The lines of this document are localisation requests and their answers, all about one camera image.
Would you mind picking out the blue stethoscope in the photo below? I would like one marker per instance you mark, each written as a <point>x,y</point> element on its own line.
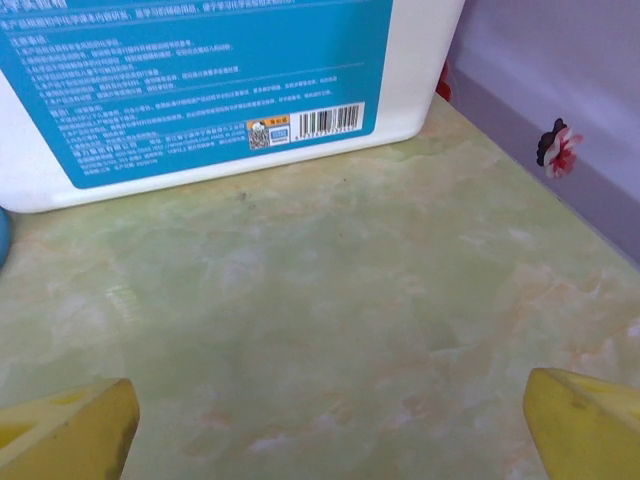
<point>4,235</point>

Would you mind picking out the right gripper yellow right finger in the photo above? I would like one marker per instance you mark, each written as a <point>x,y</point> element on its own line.
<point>585,430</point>

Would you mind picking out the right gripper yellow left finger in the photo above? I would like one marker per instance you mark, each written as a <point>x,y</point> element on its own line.
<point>65,435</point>

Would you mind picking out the white storage box blue lid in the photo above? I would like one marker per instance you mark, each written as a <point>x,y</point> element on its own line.
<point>200,100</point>

